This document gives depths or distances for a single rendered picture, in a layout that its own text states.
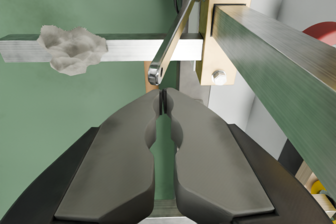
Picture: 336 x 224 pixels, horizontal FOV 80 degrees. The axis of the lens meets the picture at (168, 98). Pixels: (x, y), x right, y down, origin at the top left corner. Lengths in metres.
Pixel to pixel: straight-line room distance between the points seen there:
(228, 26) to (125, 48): 0.14
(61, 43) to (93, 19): 0.92
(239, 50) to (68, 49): 0.21
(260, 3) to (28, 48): 0.47
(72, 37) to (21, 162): 1.85
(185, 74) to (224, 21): 0.27
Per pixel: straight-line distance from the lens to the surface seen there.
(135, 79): 1.28
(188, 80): 0.48
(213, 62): 0.28
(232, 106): 0.66
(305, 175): 0.49
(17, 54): 0.34
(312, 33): 0.30
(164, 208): 0.37
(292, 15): 0.54
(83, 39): 0.28
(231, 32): 0.20
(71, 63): 0.30
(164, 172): 1.88
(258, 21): 0.19
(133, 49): 0.28
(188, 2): 0.21
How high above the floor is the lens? 1.12
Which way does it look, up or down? 57 degrees down
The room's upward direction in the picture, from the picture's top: 177 degrees clockwise
